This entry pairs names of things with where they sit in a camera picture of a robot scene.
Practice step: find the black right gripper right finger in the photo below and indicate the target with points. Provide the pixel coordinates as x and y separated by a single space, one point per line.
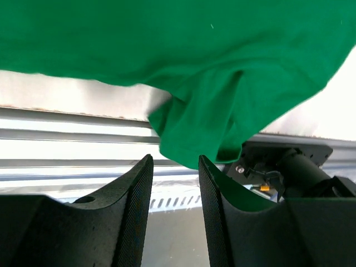
244 229

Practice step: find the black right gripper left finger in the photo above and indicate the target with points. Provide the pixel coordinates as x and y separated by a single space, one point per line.
104 228

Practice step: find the green t shirt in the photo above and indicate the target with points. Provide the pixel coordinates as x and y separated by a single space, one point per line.
231 67

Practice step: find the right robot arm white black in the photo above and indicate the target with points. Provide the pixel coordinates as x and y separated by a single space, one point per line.
303 172

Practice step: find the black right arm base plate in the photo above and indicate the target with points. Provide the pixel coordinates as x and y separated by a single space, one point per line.
260 158

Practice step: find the grey slotted cable duct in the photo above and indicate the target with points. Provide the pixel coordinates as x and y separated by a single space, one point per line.
159 202

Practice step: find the aluminium mounting rail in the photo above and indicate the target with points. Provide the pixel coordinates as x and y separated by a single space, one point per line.
68 156

